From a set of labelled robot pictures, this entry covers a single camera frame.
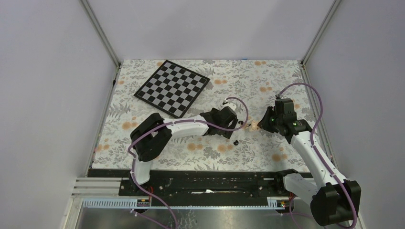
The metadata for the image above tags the beige earbud charging case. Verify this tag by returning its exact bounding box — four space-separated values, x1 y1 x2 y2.
249 120 260 131

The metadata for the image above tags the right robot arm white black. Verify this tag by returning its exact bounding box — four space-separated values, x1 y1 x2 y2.
258 98 361 226

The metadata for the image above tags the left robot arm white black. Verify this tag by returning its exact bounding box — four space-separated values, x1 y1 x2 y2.
129 106 238 185

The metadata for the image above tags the black white checkerboard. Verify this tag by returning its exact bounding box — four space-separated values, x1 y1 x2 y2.
134 60 210 118

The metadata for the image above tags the floral patterned table mat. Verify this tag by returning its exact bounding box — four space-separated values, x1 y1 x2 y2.
91 60 316 172

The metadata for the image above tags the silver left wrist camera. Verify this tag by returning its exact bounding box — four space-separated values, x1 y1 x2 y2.
222 100 237 111

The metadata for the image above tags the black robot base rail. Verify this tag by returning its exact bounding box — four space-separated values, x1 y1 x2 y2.
118 168 306 208

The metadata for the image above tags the white slotted cable duct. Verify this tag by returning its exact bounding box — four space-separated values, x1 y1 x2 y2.
83 196 286 210

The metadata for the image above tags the left aluminium frame post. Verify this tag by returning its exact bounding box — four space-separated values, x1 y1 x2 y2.
79 0 121 68

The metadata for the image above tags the aluminium frame post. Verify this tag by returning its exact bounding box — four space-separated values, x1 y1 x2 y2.
79 0 121 68
301 0 342 66

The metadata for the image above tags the right aluminium frame post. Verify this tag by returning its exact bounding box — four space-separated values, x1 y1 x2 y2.
301 0 342 66

